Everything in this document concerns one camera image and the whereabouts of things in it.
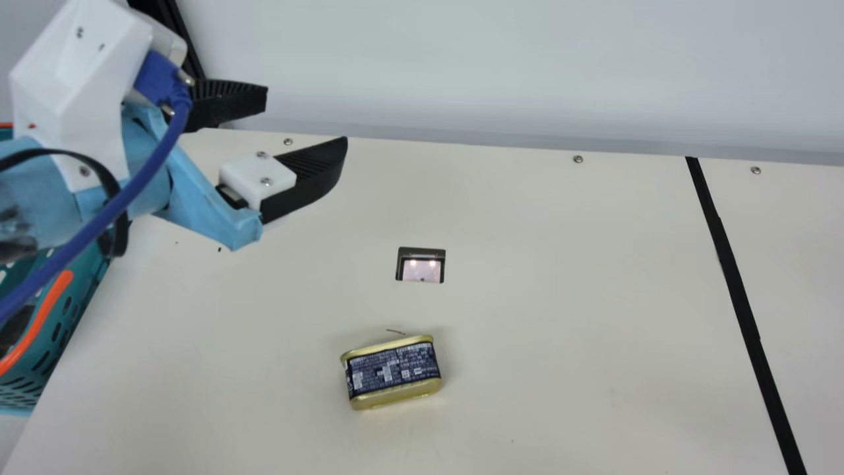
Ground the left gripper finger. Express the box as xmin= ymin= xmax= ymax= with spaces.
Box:
xmin=216 ymin=136 xmax=349 ymax=225
xmin=187 ymin=79 xmax=269 ymax=133

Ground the black cable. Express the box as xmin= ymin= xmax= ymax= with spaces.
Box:
xmin=0 ymin=148 xmax=131 ymax=259

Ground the black strip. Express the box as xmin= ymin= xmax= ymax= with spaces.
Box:
xmin=684 ymin=156 xmax=809 ymax=475

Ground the small square scanner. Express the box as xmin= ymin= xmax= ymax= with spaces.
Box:
xmin=395 ymin=246 xmax=447 ymax=285

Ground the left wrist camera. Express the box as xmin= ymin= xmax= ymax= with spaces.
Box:
xmin=9 ymin=0 xmax=189 ymax=193

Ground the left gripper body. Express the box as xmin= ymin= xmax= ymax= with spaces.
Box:
xmin=0 ymin=104 xmax=264 ymax=252

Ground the teal shopping basket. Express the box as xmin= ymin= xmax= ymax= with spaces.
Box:
xmin=0 ymin=121 xmax=114 ymax=417

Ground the rectangular tin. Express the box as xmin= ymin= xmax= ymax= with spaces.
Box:
xmin=339 ymin=334 xmax=443 ymax=412

